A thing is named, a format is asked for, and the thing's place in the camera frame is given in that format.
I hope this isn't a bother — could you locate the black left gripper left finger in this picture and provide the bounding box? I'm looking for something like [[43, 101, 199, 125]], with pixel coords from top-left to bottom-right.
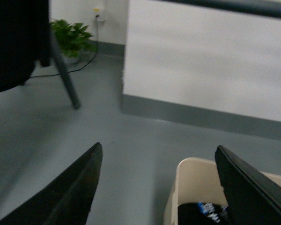
[[0, 142, 103, 225]]

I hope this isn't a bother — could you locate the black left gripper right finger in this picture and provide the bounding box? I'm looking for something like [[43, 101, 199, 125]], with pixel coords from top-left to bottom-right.
[[215, 145, 281, 225]]

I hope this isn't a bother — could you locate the beige plastic laundry hamper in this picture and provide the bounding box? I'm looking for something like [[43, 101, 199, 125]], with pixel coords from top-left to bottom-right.
[[163, 157, 281, 225]]

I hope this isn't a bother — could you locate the black printed shirt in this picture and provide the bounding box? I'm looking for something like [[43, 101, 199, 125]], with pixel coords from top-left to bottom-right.
[[178, 202, 233, 225]]

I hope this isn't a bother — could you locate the green potted plant right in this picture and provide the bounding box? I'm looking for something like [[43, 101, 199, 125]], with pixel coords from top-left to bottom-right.
[[49, 19, 98, 64]]

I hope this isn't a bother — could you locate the grey clothes rack frame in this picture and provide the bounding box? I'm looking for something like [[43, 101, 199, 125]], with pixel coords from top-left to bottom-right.
[[50, 0, 281, 110]]

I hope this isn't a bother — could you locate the white wall outlet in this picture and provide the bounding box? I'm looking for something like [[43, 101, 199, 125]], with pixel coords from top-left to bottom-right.
[[93, 7, 106, 22]]

